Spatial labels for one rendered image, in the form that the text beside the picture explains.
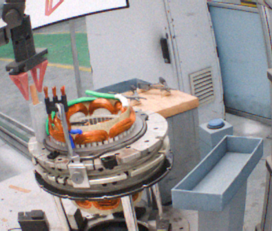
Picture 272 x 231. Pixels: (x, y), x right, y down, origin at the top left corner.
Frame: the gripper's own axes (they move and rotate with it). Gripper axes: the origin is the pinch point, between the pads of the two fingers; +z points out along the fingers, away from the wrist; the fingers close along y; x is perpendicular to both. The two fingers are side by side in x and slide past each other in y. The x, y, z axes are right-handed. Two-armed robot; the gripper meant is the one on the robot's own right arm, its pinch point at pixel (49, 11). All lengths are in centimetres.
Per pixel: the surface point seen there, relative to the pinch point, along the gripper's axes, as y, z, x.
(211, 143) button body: 21, 14, 50
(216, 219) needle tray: 48, 21, 50
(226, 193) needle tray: 55, 12, 45
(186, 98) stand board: 2.5, 10.9, 44.1
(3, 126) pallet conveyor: -89, 77, -11
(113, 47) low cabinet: -245, 51, 43
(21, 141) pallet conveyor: -67, 70, 3
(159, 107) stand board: 6.4, 14.5, 37.6
